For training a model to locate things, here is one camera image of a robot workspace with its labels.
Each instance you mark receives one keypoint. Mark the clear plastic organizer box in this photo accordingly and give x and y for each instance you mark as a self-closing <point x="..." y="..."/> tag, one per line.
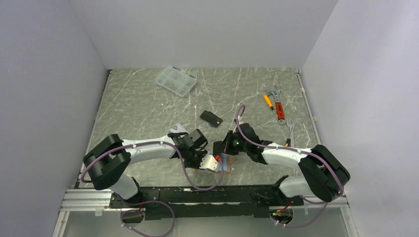
<point x="176" y="81"/>

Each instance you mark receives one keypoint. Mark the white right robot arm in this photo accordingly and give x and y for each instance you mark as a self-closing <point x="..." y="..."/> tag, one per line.
<point x="322" y="174"/>

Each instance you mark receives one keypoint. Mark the aluminium frame rail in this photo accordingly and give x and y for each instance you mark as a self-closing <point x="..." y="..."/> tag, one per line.
<point x="80" y="200"/>

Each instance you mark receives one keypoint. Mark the yellow handled screwdriver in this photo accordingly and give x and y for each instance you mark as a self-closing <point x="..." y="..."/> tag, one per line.
<point x="268" y="102"/>

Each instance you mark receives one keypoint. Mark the silver combination wrench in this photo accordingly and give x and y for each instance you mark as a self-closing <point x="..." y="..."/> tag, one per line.
<point x="290" y="141"/>

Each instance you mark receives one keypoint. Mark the white silver card stack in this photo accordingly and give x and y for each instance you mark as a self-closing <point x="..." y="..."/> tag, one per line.
<point x="178" y="128"/>

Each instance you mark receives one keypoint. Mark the red handled adjustable wrench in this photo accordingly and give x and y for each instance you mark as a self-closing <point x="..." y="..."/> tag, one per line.
<point x="277" y="104"/>

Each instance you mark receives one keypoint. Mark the brown leather card holder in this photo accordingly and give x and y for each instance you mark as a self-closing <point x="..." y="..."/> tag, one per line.
<point x="225" y="164"/>

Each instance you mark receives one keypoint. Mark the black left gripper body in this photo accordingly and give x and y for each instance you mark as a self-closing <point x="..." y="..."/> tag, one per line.
<point x="193" y="159"/>

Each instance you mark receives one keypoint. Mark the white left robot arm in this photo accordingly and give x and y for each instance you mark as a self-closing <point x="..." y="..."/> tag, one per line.
<point x="107" y="162"/>

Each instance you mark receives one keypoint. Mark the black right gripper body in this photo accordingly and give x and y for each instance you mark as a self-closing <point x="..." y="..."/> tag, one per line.
<point x="233" y="145"/>

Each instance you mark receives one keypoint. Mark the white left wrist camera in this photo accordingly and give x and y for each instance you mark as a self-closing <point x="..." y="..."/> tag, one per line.
<point x="209" y="163"/>

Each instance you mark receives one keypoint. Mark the black VIP credit card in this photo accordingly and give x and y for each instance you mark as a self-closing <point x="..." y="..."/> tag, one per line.
<point x="218" y="148"/>

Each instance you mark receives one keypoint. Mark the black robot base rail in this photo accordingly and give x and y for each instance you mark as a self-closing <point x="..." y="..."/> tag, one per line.
<point x="223" y="201"/>

